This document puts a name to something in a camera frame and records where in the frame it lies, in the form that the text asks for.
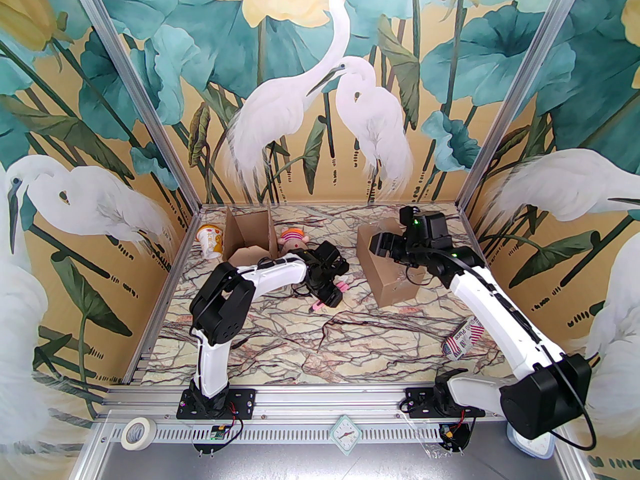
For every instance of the pink utility knife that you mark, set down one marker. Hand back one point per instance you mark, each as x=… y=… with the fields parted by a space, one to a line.
x=314 y=307

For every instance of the taped brown cardboard box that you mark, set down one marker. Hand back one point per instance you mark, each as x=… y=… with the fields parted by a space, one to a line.
x=247 y=233
x=390 y=283

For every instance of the pink plush doll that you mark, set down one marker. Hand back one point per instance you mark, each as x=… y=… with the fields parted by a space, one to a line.
x=292 y=240

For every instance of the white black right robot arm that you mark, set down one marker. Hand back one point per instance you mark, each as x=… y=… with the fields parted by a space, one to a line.
x=500 y=318

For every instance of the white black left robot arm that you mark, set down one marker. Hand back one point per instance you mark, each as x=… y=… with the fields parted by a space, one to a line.
x=270 y=273

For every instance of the instant noodle cup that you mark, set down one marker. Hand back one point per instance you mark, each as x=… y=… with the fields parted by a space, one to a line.
x=210 y=242

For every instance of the green diamond clock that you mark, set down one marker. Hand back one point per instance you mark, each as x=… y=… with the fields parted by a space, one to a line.
x=345 y=434

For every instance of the grey steel shelf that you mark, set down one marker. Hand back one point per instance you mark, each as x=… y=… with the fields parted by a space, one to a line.
x=300 y=463

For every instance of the small green circuit board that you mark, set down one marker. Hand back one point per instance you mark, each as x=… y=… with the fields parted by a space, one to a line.
x=218 y=433

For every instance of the yellow power connector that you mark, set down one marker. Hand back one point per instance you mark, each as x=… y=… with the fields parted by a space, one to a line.
x=451 y=434

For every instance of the pale blue square clock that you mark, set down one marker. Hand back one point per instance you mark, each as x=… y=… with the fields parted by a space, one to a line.
x=535 y=450

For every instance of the cream masking tape roll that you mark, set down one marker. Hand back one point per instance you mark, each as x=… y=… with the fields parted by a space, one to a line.
x=140 y=446

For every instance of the aluminium front rail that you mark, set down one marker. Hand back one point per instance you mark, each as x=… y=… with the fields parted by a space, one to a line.
x=325 y=398

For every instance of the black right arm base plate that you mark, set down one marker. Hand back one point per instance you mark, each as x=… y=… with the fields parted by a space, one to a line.
x=417 y=402

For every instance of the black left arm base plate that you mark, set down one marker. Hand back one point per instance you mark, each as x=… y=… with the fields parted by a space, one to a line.
x=240 y=402

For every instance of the aluminium frame post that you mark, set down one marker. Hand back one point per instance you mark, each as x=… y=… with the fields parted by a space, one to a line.
x=136 y=88
x=522 y=88

